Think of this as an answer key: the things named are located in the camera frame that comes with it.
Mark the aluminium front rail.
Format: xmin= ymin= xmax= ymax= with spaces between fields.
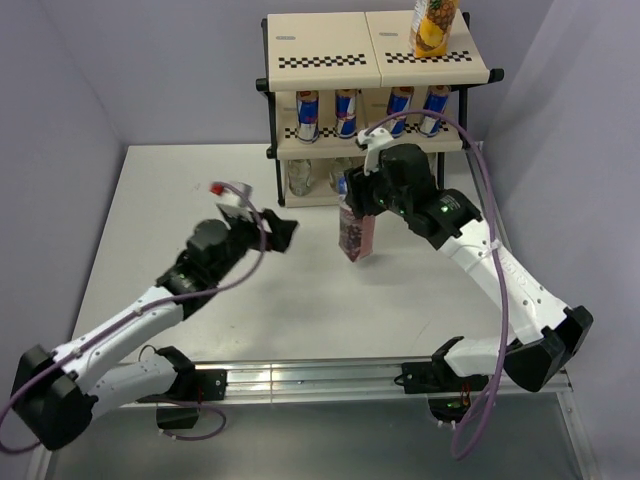
xmin=99 ymin=354 xmax=574 ymax=407

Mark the blue carton yellow side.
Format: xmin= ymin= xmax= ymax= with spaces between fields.
xmin=409 ymin=0 xmax=460 ymax=58

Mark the purple cable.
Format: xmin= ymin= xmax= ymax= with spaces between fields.
xmin=363 ymin=110 xmax=511 ymax=461
xmin=0 ymin=183 xmax=269 ymax=454

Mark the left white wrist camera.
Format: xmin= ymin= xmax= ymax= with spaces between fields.
xmin=210 ymin=182 xmax=253 ymax=222

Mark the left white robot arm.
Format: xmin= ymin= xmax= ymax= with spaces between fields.
xmin=8 ymin=209 xmax=298 ymax=451

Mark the beige three-tier shelf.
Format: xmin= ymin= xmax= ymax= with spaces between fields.
xmin=256 ymin=10 xmax=504 ymax=207

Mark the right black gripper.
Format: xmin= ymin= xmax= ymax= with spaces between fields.
xmin=342 ymin=160 xmax=411 ymax=219

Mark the clear bottle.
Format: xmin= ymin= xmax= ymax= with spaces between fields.
xmin=287 ymin=159 xmax=312 ymax=197
xmin=329 ymin=157 xmax=353 ymax=193

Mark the energy drink can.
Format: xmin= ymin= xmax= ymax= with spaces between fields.
xmin=296 ymin=90 xmax=319 ymax=143
xmin=334 ymin=89 xmax=358 ymax=139
xmin=385 ymin=86 xmax=414 ymax=138

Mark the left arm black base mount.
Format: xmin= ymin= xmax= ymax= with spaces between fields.
xmin=166 ymin=369 xmax=227 ymax=403

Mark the aluminium side rail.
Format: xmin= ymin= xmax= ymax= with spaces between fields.
xmin=466 ymin=149 xmax=602 ymax=479

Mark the blue carton maroon side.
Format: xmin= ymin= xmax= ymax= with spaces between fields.
xmin=337 ymin=177 xmax=376 ymax=263

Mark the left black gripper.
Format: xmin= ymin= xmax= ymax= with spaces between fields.
xmin=209 ymin=206 xmax=295 ymax=281

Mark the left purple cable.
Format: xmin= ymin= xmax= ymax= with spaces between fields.
xmin=0 ymin=183 xmax=269 ymax=454

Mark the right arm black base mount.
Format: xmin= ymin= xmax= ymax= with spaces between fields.
xmin=394 ymin=360 xmax=462 ymax=394

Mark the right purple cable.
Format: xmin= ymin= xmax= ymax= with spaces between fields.
xmin=363 ymin=110 xmax=511 ymax=461

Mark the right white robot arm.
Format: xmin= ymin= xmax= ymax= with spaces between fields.
xmin=346 ymin=144 xmax=593 ymax=392

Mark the energy drink can hidden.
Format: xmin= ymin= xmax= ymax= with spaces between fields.
xmin=418 ymin=85 xmax=451 ymax=138

